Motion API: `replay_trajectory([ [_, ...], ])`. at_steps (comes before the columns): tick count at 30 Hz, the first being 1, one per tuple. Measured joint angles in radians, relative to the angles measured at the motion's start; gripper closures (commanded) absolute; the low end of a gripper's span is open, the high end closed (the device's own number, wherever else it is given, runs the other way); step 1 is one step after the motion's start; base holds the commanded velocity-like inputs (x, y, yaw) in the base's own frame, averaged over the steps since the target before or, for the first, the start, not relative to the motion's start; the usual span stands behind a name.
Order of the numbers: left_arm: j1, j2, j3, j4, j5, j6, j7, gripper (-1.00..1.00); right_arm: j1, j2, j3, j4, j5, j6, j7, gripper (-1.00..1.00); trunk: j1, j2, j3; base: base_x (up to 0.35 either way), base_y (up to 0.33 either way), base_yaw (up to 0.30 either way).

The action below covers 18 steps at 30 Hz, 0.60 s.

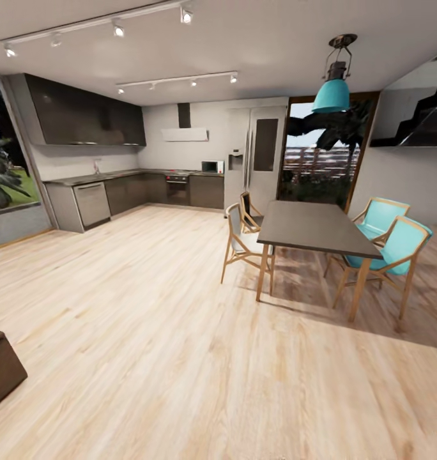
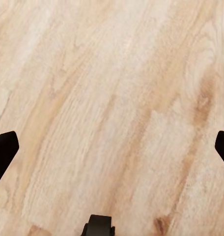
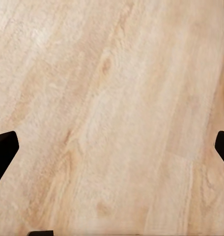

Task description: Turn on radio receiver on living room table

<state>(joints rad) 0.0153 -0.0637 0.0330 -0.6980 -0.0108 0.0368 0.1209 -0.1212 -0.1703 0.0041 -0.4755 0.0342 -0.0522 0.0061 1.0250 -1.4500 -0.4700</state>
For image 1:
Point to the room light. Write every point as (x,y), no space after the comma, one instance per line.
(334,94)

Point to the dishwasher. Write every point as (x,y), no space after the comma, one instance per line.
(92,203)

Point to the fridge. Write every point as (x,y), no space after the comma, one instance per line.
(253,149)

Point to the stairs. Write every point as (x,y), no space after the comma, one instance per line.
(407,111)

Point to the breakfast table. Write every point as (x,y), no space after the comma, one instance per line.
(317,227)

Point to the fixed window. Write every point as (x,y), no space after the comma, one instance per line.
(322,152)
(23,212)

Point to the oven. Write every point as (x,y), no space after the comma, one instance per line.
(178,187)

